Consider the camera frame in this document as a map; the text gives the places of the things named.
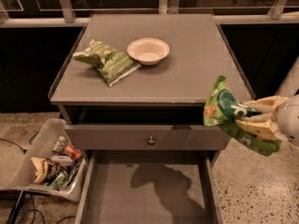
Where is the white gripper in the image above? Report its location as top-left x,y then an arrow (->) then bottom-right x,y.
235,95 -> 288,141

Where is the green rice chip bag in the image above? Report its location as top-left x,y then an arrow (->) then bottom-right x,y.
203,76 -> 281,156

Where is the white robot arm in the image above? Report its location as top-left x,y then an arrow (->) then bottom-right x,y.
235,95 -> 299,147

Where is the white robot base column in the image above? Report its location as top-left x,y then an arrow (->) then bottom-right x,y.
277,57 -> 299,97

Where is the round metal drawer knob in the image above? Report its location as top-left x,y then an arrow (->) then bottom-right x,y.
148,136 -> 155,146

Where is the grey drawer cabinet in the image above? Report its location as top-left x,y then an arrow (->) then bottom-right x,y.
47,13 -> 257,224

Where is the green jalapeno chip bag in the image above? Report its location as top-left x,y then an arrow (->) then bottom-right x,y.
73,40 -> 141,87

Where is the grey open middle drawer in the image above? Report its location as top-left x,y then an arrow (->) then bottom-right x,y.
75,150 -> 224,224

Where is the grey top drawer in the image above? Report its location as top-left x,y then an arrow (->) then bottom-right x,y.
64,124 -> 230,150

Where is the dark blue snack bag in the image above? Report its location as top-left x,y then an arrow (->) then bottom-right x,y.
66,157 -> 83,186

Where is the brown chip bag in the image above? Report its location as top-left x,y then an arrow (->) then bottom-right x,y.
31,157 -> 65,184

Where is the white paper bowl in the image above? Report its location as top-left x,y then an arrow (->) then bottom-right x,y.
127,38 -> 170,65

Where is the orange soda can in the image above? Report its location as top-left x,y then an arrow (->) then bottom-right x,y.
64,143 -> 81,161

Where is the green soda can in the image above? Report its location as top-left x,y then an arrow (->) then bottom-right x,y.
52,136 -> 67,154

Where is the white snack packet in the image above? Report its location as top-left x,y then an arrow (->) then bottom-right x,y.
50,155 -> 74,167

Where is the green can lower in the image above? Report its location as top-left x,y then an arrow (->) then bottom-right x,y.
50,171 -> 68,190

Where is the clear plastic storage bin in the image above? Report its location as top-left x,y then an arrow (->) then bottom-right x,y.
6,119 -> 88,202

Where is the metal window frame rail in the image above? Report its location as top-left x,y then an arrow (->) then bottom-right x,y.
0,0 -> 299,27

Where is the black floor cable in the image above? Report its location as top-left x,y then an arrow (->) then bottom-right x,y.
0,131 -> 40,155

